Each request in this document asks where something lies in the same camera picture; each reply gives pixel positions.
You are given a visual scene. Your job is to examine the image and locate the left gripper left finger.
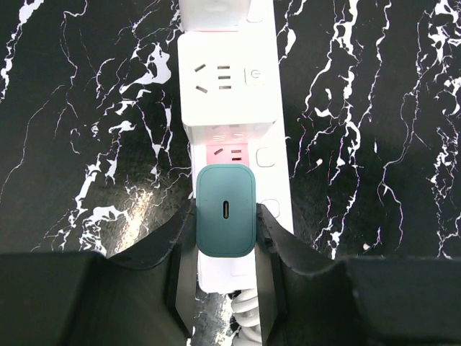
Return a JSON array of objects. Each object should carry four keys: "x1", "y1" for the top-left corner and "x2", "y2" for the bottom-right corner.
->
[{"x1": 1, "y1": 201, "x2": 197, "y2": 345}]

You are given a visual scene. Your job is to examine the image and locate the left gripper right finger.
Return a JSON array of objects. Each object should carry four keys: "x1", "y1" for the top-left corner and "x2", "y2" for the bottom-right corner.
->
[{"x1": 255, "y1": 205, "x2": 460, "y2": 345}]

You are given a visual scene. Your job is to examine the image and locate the teal cube adapter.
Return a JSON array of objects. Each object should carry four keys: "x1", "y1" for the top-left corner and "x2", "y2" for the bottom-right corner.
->
[{"x1": 196, "y1": 164, "x2": 256, "y2": 258}]

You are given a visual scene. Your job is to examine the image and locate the white multicolour power strip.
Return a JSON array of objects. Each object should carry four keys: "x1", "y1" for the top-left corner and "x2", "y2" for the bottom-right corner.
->
[{"x1": 178, "y1": 0, "x2": 295, "y2": 295}]

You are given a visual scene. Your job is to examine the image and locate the white cube socket adapter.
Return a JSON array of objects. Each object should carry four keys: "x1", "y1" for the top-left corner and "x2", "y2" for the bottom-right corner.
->
[{"x1": 177, "y1": 32, "x2": 282, "y2": 145}]

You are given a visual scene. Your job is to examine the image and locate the white USB charger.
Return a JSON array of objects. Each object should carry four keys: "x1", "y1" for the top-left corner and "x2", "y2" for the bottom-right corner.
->
[{"x1": 179, "y1": 0, "x2": 251, "y2": 32}]

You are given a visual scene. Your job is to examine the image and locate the white coiled strip cord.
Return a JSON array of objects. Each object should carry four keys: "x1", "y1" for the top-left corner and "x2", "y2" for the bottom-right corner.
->
[{"x1": 230, "y1": 288, "x2": 262, "y2": 346}]

